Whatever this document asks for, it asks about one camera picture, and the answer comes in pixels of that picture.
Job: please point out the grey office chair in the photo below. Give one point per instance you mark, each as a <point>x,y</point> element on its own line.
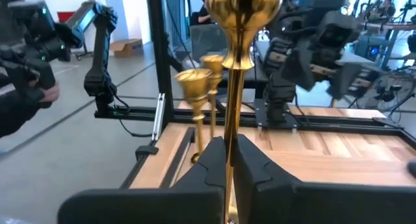
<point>208,40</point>

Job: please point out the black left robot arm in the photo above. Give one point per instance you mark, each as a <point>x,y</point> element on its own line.
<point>278,97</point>

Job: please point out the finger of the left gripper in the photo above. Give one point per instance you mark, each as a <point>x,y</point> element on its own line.
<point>297,68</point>
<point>344,82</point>

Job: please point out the person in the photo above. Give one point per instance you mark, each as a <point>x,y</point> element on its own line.
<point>203,13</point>

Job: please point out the cardboard box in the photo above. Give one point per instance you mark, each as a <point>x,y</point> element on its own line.
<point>126,47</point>

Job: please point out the person's hand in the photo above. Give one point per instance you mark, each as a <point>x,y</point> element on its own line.
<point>50,93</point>

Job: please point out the light wooden table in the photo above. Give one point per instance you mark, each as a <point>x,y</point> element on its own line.
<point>325,172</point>

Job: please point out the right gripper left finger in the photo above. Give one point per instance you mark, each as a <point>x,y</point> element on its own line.
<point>195,201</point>

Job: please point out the tall gold candlestick holder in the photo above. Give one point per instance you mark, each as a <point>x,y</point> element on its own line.
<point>243,22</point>

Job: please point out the silver metal bracket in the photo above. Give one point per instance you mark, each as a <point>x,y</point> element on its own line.
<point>159,117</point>

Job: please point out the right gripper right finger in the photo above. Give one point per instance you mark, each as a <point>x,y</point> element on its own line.
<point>276,201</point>

